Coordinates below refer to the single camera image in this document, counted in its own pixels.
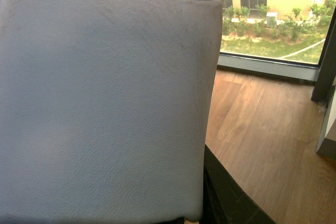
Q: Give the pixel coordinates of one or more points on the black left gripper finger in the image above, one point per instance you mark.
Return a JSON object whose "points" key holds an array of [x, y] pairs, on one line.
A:
{"points": [[224, 201]]}

